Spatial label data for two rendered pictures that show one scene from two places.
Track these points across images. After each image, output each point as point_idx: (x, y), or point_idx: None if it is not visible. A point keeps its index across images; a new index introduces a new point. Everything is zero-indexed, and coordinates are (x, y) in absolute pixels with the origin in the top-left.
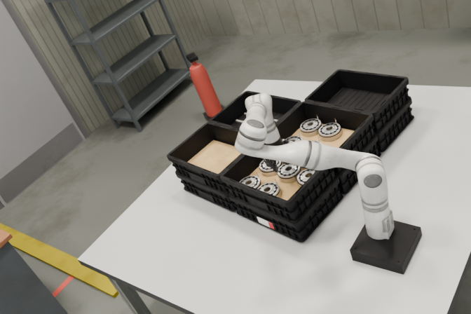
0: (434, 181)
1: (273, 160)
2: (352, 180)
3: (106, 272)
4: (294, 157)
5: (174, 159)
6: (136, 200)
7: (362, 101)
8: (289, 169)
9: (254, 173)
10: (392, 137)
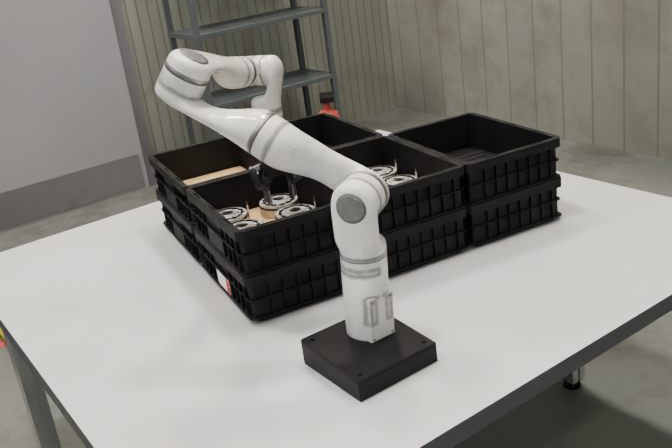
0: (520, 299)
1: (266, 180)
2: (393, 264)
3: None
4: (234, 126)
5: (154, 161)
6: (94, 222)
7: None
8: None
9: (252, 211)
10: (502, 229)
